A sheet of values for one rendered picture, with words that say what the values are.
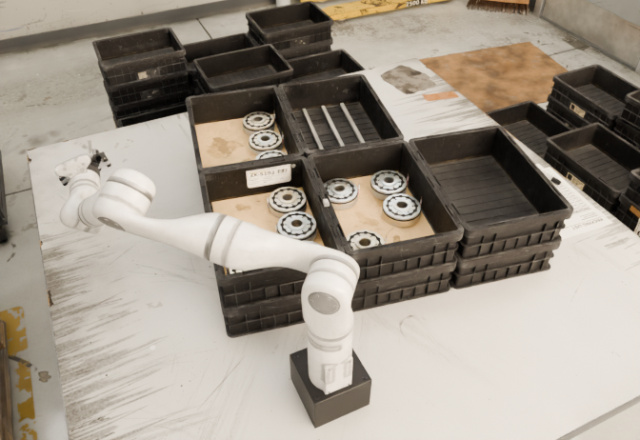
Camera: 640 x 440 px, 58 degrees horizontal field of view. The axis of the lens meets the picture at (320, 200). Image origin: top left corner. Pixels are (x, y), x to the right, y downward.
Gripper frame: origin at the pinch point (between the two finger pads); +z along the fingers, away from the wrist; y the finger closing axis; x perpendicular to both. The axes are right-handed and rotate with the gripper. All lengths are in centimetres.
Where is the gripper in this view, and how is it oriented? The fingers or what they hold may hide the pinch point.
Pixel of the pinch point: (85, 158)
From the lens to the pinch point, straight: 174.2
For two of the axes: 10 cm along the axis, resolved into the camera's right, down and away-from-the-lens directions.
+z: -3.2, -4.9, 8.1
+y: 9.1, -4.1, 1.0
